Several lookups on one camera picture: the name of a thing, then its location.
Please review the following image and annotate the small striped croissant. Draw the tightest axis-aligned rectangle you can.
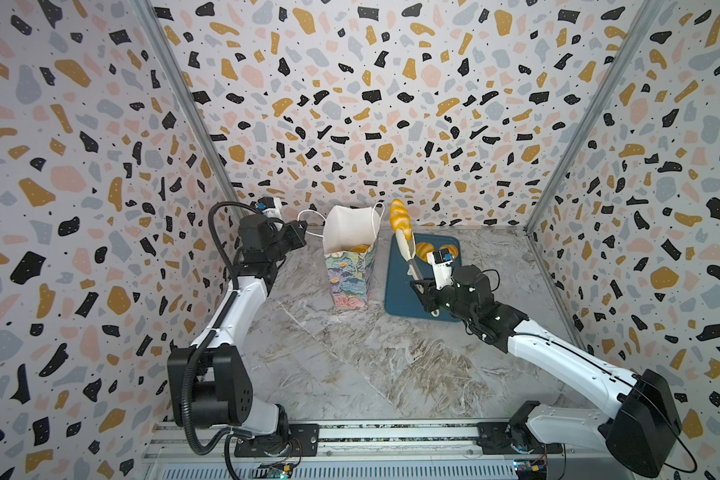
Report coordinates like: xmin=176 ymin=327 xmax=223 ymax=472
xmin=389 ymin=199 xmax=413 ymax=241

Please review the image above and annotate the large sesame bread loaf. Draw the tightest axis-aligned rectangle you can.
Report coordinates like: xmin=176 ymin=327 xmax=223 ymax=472
xmin=349 ymin=244 xmax=370 ymax=253

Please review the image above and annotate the white floral paper bag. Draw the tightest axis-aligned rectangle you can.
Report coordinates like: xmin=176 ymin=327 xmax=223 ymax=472
xmin=297 ymin=202 xmax=384 ymax=309

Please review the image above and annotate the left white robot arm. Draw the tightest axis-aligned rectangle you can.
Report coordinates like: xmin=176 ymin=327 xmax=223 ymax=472
xmin=167 ymin=213 xmax=307 ymax=455

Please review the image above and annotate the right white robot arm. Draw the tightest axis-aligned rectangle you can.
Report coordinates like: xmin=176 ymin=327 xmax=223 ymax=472
xmin=393 ymin=226 xmax=682 ymax=478

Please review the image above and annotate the round striped bun behind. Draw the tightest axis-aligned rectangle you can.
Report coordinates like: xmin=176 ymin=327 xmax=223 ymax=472
xmin=415 ymin=242 xmax=435 ymax=262

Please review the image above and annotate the shell shaped striped bun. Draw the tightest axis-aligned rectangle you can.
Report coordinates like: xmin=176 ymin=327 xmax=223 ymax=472
xmin=440 ymin=244 xmax=459 ymax=258

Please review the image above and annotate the teal plastic tray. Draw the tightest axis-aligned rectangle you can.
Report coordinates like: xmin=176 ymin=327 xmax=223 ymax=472
xmin=384 ymin=233 xmax=462 ymax=323

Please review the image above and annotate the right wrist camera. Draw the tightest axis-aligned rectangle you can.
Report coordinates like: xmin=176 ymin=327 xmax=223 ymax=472
xmin=427 ymin=248 xmax=455 ymax=290

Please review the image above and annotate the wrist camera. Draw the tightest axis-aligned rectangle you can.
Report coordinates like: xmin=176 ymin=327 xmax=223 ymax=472
xmin=256 ymin=196 xmax=283 ymax=220
xmin=427 ymin=248 xmax=455 ymax=290

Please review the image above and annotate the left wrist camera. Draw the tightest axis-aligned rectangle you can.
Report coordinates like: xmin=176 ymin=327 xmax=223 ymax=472
xmin=256 ymin=196 xmax=283 ymax=220

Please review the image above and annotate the black corrugated cable conduit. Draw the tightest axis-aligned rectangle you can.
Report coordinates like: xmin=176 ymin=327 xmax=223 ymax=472
xmin=181 ymin=200 xmax=262 ymax=456

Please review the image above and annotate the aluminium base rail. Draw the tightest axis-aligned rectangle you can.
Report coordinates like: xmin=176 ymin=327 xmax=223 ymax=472
xmin=137 ymin=419 xmax=634 ymax=479

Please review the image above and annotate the right aluminium corner post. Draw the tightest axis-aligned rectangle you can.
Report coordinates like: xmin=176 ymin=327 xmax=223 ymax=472
xmin=524 ymin=0 xmax=661 ymax=236

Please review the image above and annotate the aluminium corner post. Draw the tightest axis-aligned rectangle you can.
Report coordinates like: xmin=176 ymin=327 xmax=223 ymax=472
xmin=524 ymin=0 xmax=661 ymax=236
xmin=131 ymin=0 xmax=237 ymax=201

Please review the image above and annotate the left aluminium corner post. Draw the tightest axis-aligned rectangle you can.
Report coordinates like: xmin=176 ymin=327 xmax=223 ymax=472
xmin=131 ymin=0 xmax=237 ymax=201

